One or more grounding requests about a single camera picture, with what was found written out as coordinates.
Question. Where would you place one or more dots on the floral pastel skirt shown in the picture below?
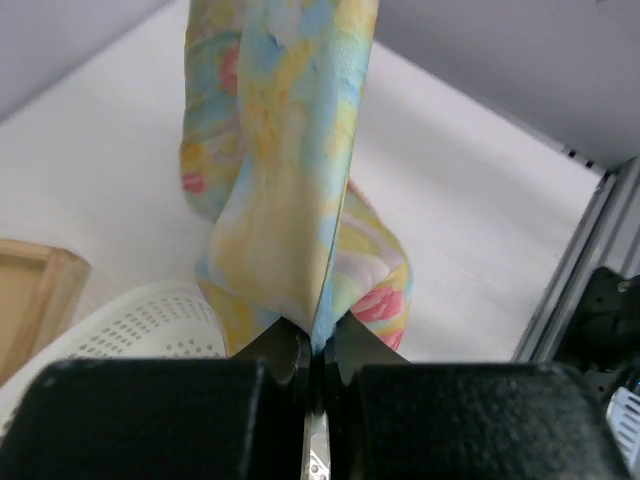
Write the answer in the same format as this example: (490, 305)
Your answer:
(272, 99)

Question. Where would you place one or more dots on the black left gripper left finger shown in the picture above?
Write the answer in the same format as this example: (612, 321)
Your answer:
(238, 418)

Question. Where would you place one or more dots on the wooden clothes rack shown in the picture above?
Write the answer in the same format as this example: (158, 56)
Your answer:
(40, 290)

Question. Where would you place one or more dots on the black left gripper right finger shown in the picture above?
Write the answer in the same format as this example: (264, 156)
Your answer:
(389, 418)

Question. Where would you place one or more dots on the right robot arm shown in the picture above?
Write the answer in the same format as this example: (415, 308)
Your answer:
(602, 344)

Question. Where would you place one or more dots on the white perforated plastic basket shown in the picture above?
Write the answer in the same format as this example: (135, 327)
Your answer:
(157, 320)

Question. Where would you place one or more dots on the aluminium rail frame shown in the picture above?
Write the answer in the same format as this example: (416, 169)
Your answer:
(607, 236)

